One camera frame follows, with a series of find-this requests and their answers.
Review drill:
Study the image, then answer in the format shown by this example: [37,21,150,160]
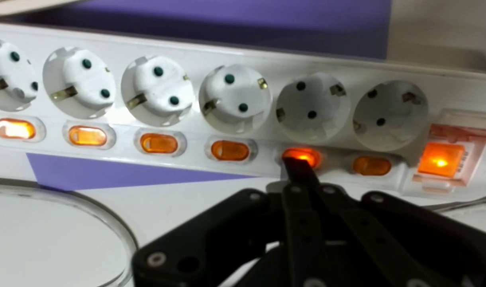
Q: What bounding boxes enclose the white power strip orange switches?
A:
[0,21,486,202]

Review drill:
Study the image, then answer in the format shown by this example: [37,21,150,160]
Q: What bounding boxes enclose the white adapter cable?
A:
[428,192,486,214]

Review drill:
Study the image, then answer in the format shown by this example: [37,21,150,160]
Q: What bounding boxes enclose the white power strip cable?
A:
[0,178,142,287]

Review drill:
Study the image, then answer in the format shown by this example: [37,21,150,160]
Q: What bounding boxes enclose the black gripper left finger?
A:
[133,157,329,287]

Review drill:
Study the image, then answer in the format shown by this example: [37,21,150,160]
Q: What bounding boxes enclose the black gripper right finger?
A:
[300,157,486,287]

